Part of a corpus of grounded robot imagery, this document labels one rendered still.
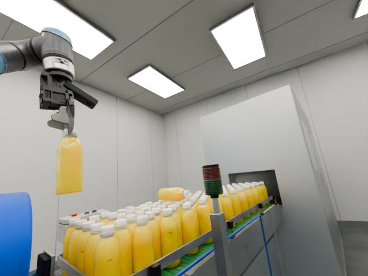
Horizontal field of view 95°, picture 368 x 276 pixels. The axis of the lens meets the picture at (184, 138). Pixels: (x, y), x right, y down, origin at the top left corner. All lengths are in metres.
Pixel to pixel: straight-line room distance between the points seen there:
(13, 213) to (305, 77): 4.78
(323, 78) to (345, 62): 0.42
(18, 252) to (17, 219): 0.07
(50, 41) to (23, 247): 0.60
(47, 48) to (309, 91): 4.48
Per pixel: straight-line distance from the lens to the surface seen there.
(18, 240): 0.56
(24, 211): 0.59
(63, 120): 0.65
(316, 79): 4.75
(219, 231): 0.62
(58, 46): 0.77
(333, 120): 4.51
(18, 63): 0.78
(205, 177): 0.60
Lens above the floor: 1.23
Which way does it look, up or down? 13 degrees up
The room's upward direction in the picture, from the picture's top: 6 degrees counter-clockwise
